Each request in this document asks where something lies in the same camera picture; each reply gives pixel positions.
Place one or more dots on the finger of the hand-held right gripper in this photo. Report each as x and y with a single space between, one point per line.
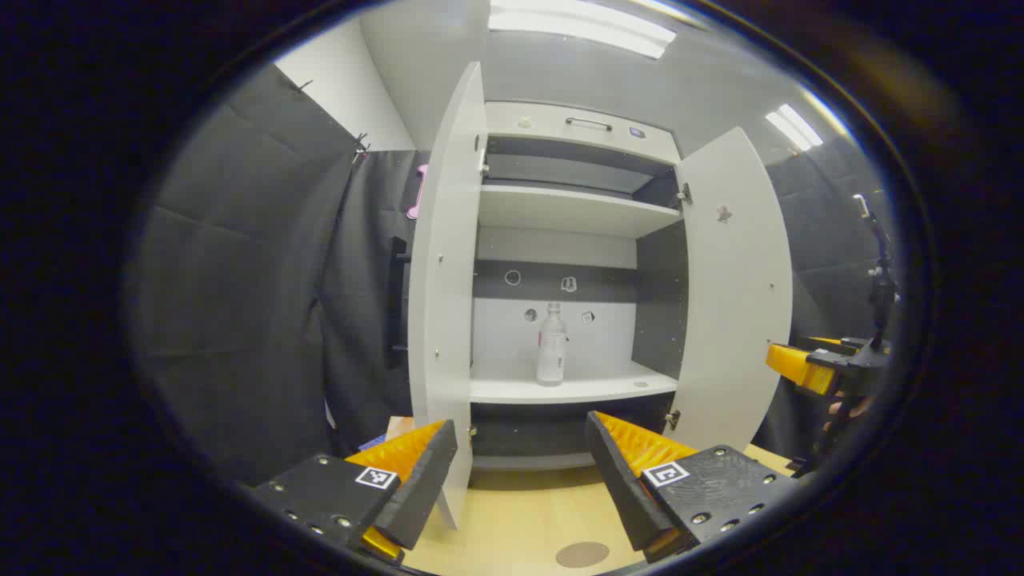
832 342
800 368

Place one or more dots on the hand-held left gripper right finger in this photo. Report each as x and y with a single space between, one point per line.
620 488

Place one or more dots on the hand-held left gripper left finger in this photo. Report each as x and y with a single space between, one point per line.
420 496

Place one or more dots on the round brown coaster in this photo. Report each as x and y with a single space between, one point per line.
582 554

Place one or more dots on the clear plastic bottle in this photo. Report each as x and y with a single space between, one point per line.
552 352

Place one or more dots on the black tripod stand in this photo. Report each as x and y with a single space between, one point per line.
882 296

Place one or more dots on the small ceiling light panel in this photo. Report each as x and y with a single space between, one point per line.
794 128

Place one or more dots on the large ceiling light panel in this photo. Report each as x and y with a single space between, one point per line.
584 24

